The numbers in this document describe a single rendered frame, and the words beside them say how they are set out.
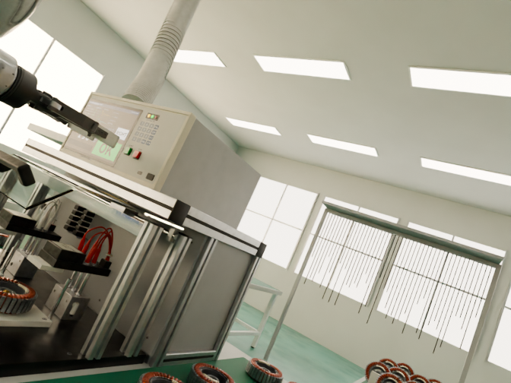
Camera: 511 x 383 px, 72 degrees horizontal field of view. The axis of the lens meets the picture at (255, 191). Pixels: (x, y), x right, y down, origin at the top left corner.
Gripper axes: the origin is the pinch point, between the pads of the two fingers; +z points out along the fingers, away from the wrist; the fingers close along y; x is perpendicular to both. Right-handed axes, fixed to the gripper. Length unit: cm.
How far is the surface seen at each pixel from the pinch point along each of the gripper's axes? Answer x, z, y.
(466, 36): 213, 218, 26
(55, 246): -26.2, 1.5, 4.3
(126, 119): 8.2, 9.8, -6.9
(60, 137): 0, 37, -85
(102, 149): -1.6, 9.8, -10.3
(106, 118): 7.0, 9.7, -15.7
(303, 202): 126, 636, -243
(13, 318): -39.7, -3.2, 10.5
